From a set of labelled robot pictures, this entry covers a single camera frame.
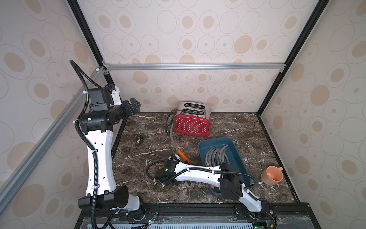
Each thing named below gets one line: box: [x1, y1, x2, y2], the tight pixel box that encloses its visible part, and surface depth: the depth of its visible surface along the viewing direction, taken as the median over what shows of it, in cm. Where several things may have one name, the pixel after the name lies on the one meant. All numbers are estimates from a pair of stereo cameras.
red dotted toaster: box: [173, 100, 212, 137], surface depth 99 cm
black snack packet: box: [135, 136, 143, 145], surface depth 103 cm
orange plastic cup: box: [261, 165, 284, 186], surface depth 83 cm
